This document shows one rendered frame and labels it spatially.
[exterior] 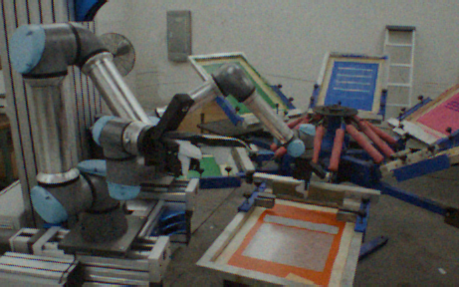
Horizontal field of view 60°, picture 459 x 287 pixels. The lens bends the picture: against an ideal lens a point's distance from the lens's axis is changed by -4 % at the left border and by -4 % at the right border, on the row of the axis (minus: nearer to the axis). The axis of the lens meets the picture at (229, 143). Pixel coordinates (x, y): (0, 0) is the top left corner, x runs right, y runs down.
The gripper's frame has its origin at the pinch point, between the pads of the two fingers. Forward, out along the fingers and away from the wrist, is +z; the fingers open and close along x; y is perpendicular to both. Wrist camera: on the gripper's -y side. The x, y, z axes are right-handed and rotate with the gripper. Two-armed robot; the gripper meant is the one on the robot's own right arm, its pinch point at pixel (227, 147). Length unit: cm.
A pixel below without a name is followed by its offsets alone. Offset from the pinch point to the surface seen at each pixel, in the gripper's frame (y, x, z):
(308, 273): 62, -77, -8
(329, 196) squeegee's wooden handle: 45, -123, -18
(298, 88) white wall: 18, -502, -206
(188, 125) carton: 89, -434, -350
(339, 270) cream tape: 61, -85, 2
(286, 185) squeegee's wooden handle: 43, -119, -39
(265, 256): 62, -79, -27
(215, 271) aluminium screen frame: 63, -56, -37
